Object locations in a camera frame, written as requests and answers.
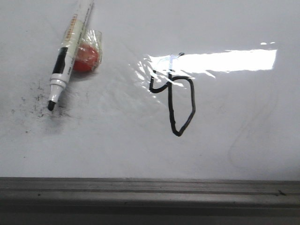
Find red magnet taped to marker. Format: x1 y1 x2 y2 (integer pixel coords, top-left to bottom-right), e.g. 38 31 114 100
73 30 103 73

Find white black whiteboard marker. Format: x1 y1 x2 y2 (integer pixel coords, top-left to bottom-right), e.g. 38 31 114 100
47 0 94 111

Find white whiteboard surface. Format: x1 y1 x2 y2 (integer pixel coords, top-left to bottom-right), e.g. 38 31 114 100
0 0 300 180

